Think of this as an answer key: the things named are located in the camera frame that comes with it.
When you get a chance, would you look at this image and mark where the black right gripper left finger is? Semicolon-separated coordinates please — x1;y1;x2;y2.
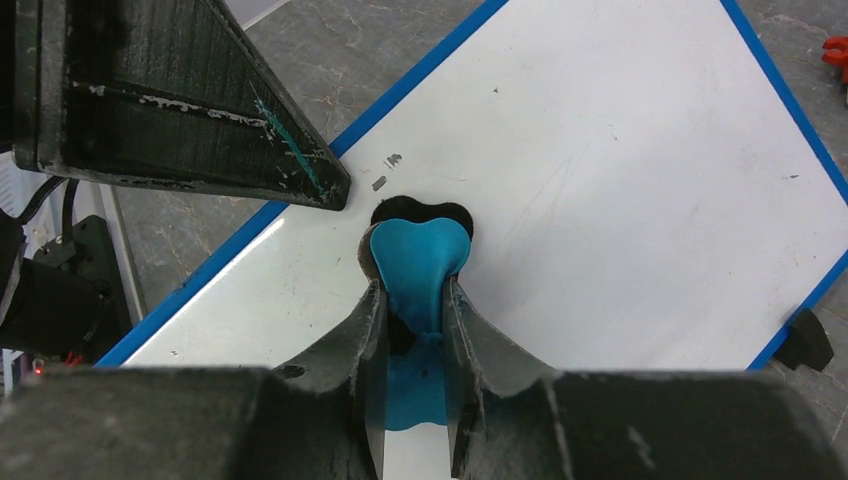
1;281;388;479

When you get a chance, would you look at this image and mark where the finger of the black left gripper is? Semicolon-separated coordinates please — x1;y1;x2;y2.
13;1;351;211

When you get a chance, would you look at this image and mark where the red toy brick car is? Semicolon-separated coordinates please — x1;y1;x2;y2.
821;36;848;86

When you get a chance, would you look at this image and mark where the blue-framed whiteboard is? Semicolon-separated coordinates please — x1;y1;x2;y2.
102;1;847;479

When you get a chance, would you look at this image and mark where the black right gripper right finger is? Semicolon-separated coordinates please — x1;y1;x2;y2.
442;279;847;479

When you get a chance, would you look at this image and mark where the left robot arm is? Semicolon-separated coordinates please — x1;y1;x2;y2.
1;1;351;364

